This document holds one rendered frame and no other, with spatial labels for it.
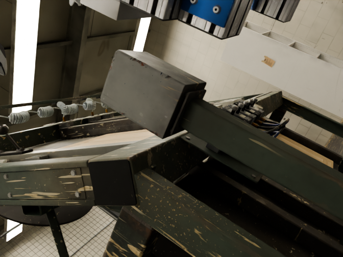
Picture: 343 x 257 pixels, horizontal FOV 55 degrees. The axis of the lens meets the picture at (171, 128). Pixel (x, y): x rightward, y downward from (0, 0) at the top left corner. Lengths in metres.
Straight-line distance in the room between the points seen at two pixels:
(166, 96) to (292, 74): 4.33
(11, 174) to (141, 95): 0.47
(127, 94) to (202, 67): 6.24
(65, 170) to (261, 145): 0.46
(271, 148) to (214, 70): 6.21
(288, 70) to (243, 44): 0.74
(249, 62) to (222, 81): 1.82
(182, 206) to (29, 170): 0.43
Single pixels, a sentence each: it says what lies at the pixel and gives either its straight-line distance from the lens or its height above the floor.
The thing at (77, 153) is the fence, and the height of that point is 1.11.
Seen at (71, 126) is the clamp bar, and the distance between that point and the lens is 2.15.
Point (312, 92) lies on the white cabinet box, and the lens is 4.92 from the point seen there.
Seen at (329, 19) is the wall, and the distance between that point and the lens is 6.18.
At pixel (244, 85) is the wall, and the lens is 6.63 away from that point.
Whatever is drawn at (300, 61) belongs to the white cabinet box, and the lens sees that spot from 4.87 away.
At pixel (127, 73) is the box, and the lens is 0.67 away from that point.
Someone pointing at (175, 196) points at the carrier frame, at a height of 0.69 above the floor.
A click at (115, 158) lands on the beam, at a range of 0.72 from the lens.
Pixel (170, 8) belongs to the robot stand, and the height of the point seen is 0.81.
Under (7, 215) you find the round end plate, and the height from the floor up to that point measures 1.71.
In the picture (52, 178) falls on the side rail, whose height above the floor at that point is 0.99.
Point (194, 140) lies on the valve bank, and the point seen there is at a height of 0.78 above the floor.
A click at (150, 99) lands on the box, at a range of 0.64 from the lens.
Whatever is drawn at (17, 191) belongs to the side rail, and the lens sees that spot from 0.98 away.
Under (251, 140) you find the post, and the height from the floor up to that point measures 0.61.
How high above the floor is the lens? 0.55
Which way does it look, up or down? 19 degrees up
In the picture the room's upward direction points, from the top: 60 degrees counter-clockwise
